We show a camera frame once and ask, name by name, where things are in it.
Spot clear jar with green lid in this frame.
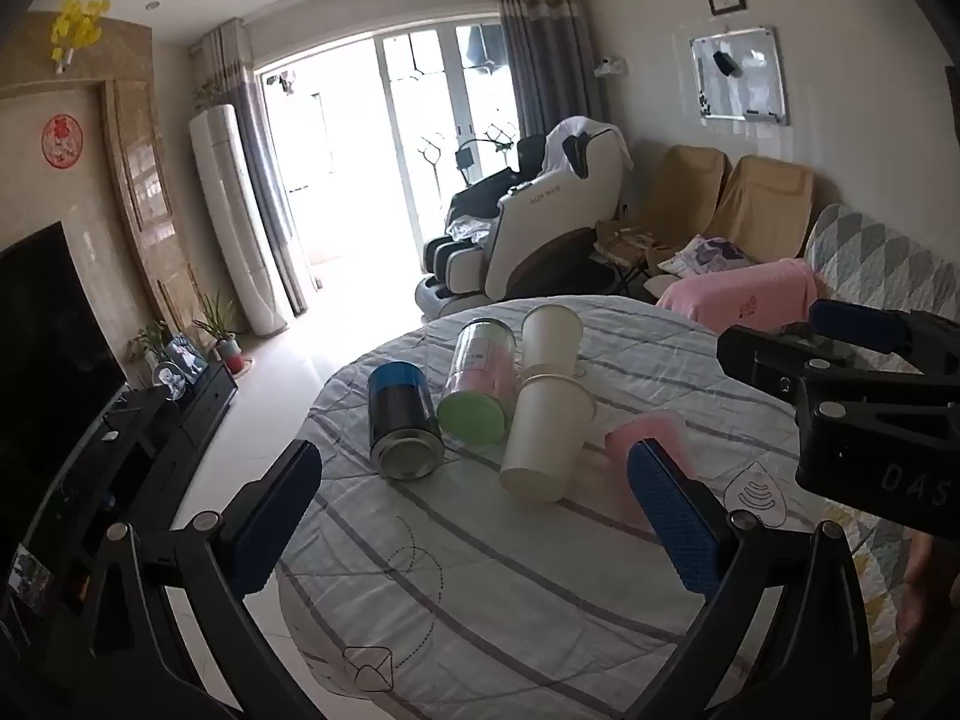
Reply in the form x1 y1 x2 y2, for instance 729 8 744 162
436 319 518 445

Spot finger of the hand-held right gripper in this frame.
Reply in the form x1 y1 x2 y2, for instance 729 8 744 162
808 298 960 376
716 322 848 400

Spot dark blue metal can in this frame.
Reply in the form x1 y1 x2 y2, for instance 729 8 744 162
367 361 445 481

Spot white cloth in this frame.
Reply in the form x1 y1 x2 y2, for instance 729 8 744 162
543 117 635 182

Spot red round wall decoration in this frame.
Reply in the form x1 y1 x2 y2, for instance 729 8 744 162
40 113 84 168

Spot black television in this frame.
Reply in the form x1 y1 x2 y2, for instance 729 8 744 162
0 221 130 567

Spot yellow artificial flowers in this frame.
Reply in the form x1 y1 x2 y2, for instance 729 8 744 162
49 0 113 76

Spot beige chair cushion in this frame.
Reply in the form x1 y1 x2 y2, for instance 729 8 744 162
630 144 733 272
711 156 816 265

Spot pink plastic cup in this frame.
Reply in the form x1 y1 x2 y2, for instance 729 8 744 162
604 411 689 527

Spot small folding table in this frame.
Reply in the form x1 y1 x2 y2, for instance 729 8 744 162
591 220 677 295

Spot potted plant in red pot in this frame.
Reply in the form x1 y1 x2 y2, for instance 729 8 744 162
193 291 250 375

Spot white paper cup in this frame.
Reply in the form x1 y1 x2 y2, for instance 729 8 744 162
520 304 584 377
499 373 598 503

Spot striped grey tablecloth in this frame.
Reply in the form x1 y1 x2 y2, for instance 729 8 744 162
276 296 925 720

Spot wall whiteboard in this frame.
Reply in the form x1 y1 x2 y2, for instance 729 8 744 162
689 26 788 128

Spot white and black massage chair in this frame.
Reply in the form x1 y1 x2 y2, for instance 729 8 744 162
416 118 635 318

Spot person's right forearm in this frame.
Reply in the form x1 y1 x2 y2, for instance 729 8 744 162
895 531 960 695

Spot pink blanket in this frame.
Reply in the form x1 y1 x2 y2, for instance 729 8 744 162
655 258 821 335

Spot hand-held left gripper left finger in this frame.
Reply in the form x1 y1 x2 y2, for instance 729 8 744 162
71 437 325 720

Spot white standing air conditioner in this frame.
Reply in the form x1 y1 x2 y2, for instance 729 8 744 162
189 105 290 338

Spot black television cabinet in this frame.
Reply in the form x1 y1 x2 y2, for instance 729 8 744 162
15 358 239 616

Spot small green potted plant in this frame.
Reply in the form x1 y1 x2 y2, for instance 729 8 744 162
126 319 175 370

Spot purple patterned pillow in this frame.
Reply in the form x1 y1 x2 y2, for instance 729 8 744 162
658 235 759 279

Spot sofa with diamond pattern cover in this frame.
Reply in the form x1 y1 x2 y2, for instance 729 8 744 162
804 202 960 332

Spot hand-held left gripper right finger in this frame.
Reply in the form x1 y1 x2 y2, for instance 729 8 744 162
627 439 897 720

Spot tabletop photo frame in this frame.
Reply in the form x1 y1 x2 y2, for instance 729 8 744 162
163 335 212 385

